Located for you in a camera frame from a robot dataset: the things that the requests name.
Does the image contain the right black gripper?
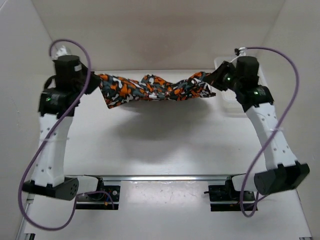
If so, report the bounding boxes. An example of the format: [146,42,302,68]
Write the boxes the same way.
[203,61,243,93]

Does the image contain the orange camouflage shorts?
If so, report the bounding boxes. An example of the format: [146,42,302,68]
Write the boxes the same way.
[98,71,216,109]

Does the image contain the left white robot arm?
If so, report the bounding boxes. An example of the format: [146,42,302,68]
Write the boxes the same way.
[21,55,105,201]

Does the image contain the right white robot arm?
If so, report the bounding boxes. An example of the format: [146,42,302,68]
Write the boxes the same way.
[205,56,310,200]

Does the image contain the white plastic mesh basket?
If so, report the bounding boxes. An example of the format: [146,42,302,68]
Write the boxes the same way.
[214,57,265,115]

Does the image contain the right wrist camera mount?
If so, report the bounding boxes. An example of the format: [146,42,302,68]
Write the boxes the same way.
[229,47,248,63]

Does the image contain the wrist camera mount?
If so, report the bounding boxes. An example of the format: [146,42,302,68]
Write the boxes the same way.
[52,45,72,60]
[229,47,248,63]

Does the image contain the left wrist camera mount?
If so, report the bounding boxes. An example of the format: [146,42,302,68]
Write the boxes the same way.
[52,45,72,60]

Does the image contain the front aluminium rail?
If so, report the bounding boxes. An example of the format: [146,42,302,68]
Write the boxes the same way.
[102,174,229,182]

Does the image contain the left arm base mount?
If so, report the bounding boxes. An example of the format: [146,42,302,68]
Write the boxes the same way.
[75,177,121,211]

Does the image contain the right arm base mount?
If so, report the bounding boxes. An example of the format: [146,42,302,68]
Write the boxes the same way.
[203,185,256,212]

